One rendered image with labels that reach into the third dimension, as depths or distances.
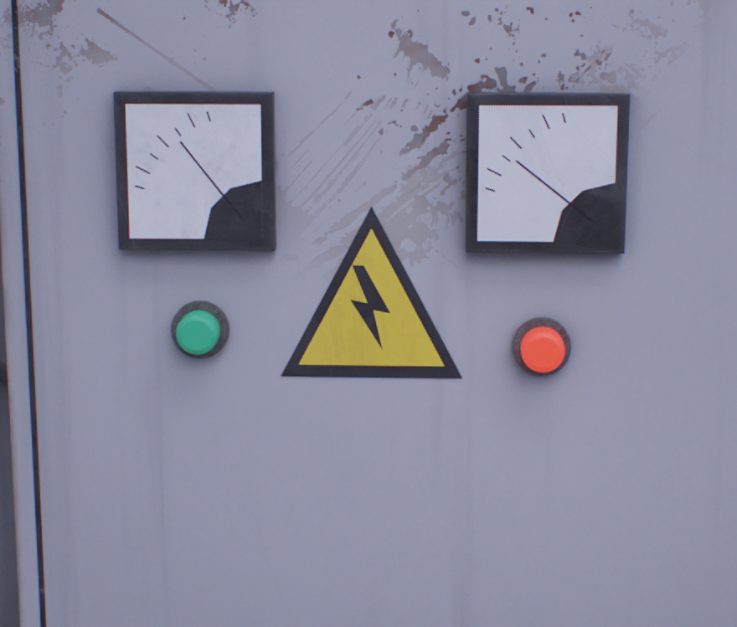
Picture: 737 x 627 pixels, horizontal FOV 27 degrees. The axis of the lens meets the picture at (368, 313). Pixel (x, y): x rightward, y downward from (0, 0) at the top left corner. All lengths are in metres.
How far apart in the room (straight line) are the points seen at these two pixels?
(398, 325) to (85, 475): 0.19
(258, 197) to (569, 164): 0.16
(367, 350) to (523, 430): 0.09
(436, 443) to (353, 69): 0.20
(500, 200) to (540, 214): 0.02
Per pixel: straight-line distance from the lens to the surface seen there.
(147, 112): 0.79
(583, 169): 0.78
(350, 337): 0.81
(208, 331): 0.80
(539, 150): 0.78
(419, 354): 0.81
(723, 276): 0.81
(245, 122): 0.79
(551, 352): 0.79
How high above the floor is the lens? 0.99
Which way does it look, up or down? 12 degrees down
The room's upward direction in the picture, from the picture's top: straight up
